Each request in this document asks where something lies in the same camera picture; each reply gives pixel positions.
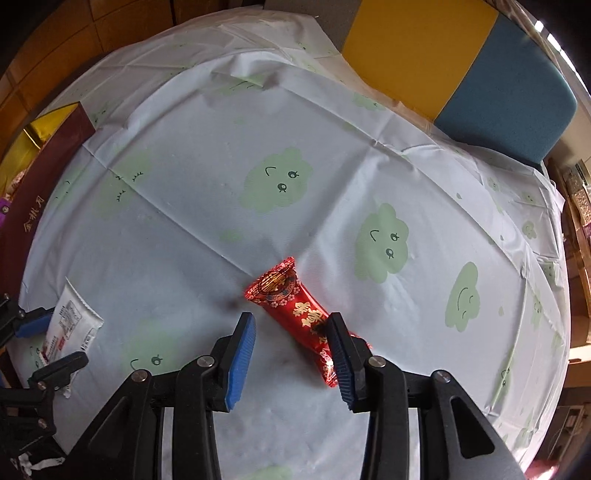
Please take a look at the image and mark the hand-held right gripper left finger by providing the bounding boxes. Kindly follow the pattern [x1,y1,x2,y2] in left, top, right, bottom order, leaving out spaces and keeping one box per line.
[67,312,257,480]

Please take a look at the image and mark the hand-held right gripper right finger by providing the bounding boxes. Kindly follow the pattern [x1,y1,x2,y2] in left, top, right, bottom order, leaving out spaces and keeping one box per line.
[323,312,527,480]

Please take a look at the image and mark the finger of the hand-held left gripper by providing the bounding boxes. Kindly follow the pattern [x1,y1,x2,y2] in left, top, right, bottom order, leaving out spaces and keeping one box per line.
[0,294,54,347]
[28,352,89,393]

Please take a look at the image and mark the small white snack packet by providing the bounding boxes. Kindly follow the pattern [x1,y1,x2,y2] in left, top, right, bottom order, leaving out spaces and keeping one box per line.
[39,276,105,400]

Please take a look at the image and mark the red candy packet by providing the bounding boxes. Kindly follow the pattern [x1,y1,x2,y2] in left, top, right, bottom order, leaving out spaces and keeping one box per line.
[244,257,374,391]

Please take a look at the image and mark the dark red gift box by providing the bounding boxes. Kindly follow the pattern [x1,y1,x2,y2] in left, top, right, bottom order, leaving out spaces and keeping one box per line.
[0,102,96,296]

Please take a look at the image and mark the wooden side table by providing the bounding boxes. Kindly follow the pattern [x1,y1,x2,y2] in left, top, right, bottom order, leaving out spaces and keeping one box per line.
[547,157,591,407]

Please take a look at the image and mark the patterned tissue box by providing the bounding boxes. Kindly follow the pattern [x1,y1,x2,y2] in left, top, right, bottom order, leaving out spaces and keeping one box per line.
[566,164,591,236]

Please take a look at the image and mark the grey yellow blue chair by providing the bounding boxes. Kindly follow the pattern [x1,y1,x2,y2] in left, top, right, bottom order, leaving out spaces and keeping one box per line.
[263,0,578,167]

